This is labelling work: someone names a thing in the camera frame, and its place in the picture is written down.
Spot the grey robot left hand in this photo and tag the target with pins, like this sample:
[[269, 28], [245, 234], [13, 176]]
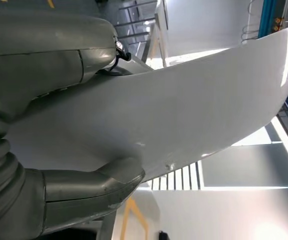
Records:
[[45, 49]]

